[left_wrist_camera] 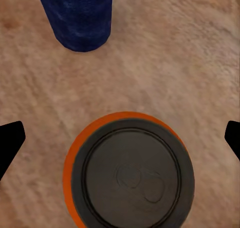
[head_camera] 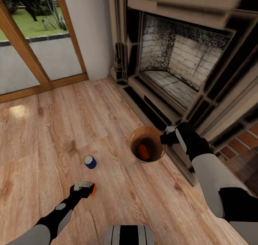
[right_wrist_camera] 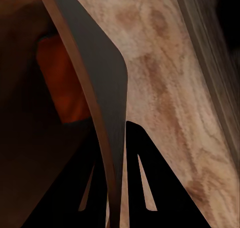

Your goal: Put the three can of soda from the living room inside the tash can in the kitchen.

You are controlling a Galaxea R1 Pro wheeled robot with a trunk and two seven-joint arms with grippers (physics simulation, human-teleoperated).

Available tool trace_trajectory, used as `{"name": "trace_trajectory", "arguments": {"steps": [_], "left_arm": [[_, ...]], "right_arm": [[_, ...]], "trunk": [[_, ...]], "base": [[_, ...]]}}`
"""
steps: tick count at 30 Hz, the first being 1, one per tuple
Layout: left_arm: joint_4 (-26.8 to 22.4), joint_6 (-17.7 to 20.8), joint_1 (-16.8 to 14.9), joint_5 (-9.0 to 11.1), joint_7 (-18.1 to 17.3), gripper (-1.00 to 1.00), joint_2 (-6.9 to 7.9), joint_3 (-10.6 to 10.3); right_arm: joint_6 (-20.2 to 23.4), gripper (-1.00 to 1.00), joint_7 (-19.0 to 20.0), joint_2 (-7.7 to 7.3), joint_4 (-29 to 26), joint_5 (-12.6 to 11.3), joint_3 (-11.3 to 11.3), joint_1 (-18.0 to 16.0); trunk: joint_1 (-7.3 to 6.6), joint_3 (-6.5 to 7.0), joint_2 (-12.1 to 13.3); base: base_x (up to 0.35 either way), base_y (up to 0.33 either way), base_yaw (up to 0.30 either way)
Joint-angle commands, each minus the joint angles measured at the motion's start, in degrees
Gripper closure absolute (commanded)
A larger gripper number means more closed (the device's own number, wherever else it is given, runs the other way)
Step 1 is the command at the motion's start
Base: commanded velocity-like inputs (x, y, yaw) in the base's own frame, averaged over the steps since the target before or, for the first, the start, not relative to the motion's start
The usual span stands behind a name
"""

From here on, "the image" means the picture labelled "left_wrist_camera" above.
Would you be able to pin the can of soda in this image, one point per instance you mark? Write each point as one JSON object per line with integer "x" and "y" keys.
{"x": 80, "y": 25}
{"x": 128, "y": 170}

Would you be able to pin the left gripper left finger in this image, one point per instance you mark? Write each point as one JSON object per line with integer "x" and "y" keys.
{"x": 12, "y": 136}

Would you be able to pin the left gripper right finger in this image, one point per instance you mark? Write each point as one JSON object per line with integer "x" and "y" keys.
{"x": 232, "y": 136}

